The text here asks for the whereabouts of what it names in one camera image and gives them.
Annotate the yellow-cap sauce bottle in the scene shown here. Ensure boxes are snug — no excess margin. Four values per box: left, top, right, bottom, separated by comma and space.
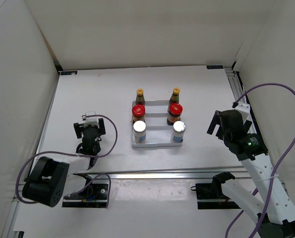
169, 87, 180, 106
135, 88, 145, 106

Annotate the silver-cap spice shaker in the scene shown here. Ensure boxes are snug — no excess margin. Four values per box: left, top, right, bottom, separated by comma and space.
171, 121, 186, 143
133, 120, 146, 143

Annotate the right black table label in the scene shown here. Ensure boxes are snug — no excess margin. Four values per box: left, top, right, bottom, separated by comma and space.
206, 65, 224, 69

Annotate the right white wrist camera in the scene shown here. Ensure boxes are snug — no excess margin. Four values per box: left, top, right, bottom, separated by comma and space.
232, 102, 250, 122

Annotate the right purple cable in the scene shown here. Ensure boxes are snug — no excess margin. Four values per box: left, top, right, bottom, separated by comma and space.
224, 83, 295, 238

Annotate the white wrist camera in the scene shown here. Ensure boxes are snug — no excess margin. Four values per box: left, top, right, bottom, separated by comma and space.
82, 111, 98, 128
232, 102, 250, 122

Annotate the red-lid chili jar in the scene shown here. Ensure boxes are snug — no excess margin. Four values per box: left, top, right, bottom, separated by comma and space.
167, 103, 183, 125
132, 105, 145, 123

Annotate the purple cable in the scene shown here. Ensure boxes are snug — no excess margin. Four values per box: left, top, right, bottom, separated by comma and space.
224, 83, 295, 238
15, 114, 118, 204

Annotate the white tiered organizer tray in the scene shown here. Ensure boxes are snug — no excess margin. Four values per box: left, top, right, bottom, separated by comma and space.
131, 100, 182, 149

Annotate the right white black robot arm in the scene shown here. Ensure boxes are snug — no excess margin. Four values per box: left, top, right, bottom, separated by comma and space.
207, 110, 295, 238

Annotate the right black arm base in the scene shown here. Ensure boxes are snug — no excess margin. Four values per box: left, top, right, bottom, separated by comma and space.
190, 172, 239, 210

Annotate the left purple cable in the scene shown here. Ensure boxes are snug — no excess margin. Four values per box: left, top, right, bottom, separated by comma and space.
15, 114, 118, 204

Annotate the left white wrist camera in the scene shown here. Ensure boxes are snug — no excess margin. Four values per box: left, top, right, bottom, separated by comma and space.
82, 111, 98, 128

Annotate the black table label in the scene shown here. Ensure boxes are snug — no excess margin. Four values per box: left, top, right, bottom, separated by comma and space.
60, 70, 78, 75
206, 65, 224, 69

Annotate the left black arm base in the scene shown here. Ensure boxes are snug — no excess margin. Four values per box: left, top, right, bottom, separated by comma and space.
61, 174, 112, 208

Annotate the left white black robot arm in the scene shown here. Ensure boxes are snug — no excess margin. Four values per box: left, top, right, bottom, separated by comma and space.
22, 118, 106, 207

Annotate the left black table label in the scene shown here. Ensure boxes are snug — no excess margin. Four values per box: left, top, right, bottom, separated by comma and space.
60, 70, 78, 75

